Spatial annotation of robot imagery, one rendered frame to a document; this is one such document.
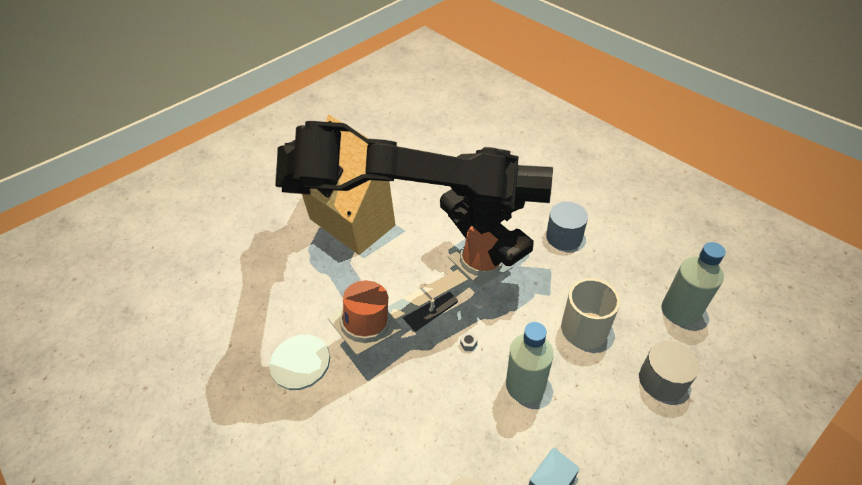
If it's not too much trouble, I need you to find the cream balance beam with round pans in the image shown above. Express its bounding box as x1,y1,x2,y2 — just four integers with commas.
328,246,513,355

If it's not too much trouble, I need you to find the dark grey cylinder with beige top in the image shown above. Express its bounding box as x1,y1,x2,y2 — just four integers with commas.
449,477,485,485
639,341,700,402

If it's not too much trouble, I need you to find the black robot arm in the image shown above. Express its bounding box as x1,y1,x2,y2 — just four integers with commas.
275,121,553,221

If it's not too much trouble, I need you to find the beige open cup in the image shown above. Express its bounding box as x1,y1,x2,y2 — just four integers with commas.
561,278,620,349

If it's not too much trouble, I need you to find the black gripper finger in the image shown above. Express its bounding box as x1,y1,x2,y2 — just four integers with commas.
448,214,471,238
488,248,501,267

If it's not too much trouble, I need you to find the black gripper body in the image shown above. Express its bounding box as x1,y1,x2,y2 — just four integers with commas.
440,189,533,266

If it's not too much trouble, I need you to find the orange cylinder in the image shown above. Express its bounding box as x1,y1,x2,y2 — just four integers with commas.
463,226,499,271
343,280,389,336

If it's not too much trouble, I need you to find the grey hex nut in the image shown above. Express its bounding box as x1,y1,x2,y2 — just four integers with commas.
460,333,477,351

